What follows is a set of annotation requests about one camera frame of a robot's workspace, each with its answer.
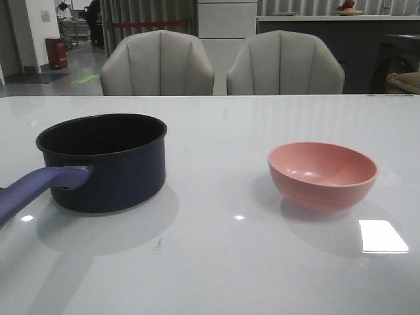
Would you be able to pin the right beige chair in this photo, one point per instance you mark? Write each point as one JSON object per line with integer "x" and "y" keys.
{"x": 284, "y": 63}

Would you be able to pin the white refrigerator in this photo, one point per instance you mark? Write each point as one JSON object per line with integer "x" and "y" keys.
{"x": 222, "y": 25}

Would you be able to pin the grey curtain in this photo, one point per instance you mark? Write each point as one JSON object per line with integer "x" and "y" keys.
{"x": 145, "y": 11}

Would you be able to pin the dark floor mat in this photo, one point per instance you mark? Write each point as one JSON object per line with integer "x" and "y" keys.
{"x": 34, "y": 78}

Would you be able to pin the red bin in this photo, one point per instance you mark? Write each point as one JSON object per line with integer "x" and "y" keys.
{"x": 56, "y": 52}

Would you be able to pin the pink bowl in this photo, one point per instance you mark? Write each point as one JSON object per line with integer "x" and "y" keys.
{"x": 321, "y": 176}

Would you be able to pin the fruit plate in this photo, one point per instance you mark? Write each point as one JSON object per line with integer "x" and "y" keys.
{"x": 347, "y": 8}

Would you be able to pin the dark blue saucepan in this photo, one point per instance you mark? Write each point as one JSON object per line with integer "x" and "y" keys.
{"x": 96, "y": 164}

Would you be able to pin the person in black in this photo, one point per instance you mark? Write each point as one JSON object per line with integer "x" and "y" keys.
{"x": 93, "y": 18}

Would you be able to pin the beige chair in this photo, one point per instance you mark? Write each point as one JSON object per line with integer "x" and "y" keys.
{"x": 158, "y": 63}
{"x": 284, "y": 63}

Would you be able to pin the left beige chair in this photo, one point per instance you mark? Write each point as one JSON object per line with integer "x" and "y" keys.
{"x": 158, "y": 63}

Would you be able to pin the dark kitchen counter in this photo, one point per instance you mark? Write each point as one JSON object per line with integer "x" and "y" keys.
{"x": 368, "y": 47}

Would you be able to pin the red belt barrier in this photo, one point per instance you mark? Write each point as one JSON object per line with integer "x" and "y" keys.
{"x": 159, "y": 24}

